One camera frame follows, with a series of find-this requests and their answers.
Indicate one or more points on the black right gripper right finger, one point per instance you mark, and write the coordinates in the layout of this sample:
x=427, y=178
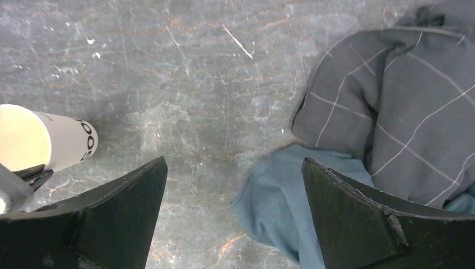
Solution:
x=359, y=226

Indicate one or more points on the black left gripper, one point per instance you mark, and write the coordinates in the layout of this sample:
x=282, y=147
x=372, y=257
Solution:
x=17, y=188

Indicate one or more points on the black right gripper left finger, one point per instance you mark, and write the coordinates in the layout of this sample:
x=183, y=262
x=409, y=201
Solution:
x=110, y=226

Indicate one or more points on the white paper coffee cup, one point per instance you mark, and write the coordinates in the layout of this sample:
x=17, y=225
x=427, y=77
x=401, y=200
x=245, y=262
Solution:
x=30, y=138

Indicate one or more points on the teal blue cloth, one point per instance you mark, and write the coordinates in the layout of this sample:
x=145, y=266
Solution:
x=273, y=206

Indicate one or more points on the grey checked cloth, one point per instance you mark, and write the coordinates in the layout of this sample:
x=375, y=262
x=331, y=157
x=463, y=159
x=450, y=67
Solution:
x=401, y=99

